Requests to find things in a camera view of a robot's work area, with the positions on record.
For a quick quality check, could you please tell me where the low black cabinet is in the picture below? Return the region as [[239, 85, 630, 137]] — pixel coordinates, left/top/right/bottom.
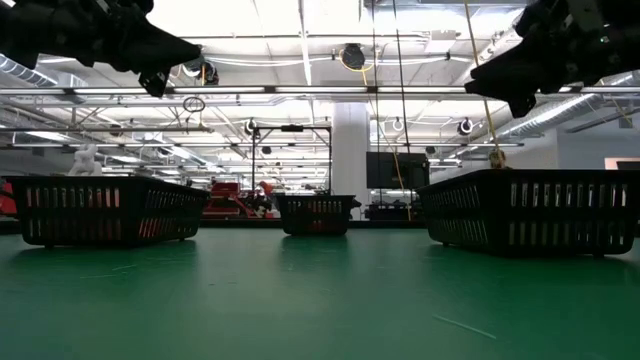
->
[[363, 201, 426, 222]]

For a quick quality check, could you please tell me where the white figure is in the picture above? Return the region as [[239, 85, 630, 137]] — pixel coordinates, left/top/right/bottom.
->
[[68, 144, 104, 177]]

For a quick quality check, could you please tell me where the thin black hanging cable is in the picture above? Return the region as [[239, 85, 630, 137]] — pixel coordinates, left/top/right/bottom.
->
[[370, 0, 382, 191]]

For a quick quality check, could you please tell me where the orange-edged wall screen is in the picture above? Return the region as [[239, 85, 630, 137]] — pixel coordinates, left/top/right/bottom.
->
[[603, 156, 640, 171]]

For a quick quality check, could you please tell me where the red machinery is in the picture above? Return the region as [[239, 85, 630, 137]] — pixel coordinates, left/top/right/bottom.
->
[[203, 180, 277, 220]]

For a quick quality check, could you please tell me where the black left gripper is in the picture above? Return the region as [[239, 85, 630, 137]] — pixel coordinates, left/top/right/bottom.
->
[[44, 0, 202, 99]]

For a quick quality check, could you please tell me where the silver ventilation duct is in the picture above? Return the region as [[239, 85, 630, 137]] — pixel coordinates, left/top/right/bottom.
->
[[529, 69, 640, 132], [0, 52, 89, 90]]

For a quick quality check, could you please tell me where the black plastic slotted basket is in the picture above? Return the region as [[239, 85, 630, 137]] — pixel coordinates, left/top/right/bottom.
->
[[8, 174, 211, 249], [276, 194, 362, 237], [416, 168, 640, 259]]

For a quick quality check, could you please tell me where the green table mat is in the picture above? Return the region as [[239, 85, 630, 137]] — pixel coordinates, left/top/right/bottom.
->
[[0, 219, 640, 360]]

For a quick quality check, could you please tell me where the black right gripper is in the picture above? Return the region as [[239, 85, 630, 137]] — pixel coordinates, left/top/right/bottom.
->
[[464, 0, 624, 119]]

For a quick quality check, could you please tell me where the black monitor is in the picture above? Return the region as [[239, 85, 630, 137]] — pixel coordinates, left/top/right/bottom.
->
[[365, 151, 431, 190]]

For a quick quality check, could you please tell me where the white pillar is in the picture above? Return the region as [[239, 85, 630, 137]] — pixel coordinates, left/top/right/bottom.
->
[[331, 102, 372, 221]]

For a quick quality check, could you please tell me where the black metal frame rack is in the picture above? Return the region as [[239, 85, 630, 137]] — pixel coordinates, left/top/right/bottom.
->
[[252, 124, 333, 197]]

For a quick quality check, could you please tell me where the red object with black cable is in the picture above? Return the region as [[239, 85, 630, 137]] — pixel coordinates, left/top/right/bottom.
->
[[0, 180, 16, 216]]

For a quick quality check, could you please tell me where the yellow reel cable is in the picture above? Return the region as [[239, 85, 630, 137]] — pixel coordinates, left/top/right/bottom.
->
[[339, 47, 412, 221]]

